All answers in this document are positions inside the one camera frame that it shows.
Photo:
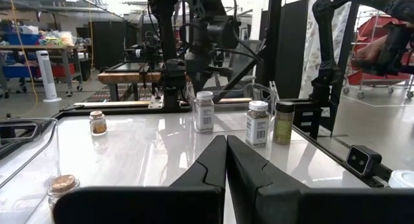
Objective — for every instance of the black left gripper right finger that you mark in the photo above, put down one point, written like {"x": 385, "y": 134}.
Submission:
{"x": 258, "y": 191}

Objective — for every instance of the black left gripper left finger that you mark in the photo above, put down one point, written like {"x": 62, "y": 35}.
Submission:
{"x": 200, "y": 185}

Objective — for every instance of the white-lid seasoning jar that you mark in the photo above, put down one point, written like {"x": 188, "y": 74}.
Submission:
{"x": 203, "y": 117}
{"x": 257, "y": 130}

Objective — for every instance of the small cork-lid spice jar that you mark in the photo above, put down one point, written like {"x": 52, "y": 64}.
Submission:
{"x": 63, "y": 185}
{"x": 98, "y": 127}

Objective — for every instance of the black spare robot arm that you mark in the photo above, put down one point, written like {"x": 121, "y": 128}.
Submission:
{"x": 326, "y": 39}

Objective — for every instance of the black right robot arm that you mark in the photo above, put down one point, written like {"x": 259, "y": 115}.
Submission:
{"x": 166, "y": 39}

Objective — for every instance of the black partition panel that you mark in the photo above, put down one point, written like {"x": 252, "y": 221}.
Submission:
{"x": 291, "y": 49}

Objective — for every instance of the wooden station table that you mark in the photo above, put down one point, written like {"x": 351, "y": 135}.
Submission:
{"x": 129, "y": 77}

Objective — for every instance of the white round object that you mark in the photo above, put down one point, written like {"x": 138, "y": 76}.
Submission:
{"x": 402, "y": 180}

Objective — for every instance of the person's hand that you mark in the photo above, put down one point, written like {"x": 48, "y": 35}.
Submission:
{"x": 372, "y": 50}

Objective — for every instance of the red cart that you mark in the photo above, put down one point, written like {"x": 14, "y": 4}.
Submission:
{"x": 378, "y": 25}

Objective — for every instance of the clear plastic bin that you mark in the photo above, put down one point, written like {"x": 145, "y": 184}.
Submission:
{"x": 32, "y": 143}

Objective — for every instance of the white tower fan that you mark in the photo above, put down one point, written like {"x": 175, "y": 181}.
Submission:
{"x": 47, "y": 75}

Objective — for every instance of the workbench with blue bins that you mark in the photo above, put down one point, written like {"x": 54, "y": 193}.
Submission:
{"x": 39, "y": 47}

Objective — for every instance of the small black table camera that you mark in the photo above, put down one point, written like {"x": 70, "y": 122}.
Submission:
{"x": 362, "y": 161}

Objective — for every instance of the black aluminium table frame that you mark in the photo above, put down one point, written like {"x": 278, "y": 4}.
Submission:
{"x": 113, "y": 110}

